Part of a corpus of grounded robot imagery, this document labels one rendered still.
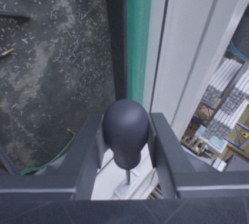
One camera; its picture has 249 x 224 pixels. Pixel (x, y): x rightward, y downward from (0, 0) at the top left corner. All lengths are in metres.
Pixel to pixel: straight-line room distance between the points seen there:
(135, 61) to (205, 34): 0.08
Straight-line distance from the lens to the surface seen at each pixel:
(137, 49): 0.21
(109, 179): 0.32
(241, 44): 0.93
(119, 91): 0.28
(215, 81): 4.52
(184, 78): 0.25
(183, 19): 0.21
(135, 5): 0.18
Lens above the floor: 0.97
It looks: 25 degrees down
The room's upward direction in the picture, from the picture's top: 125 degrees clockwise
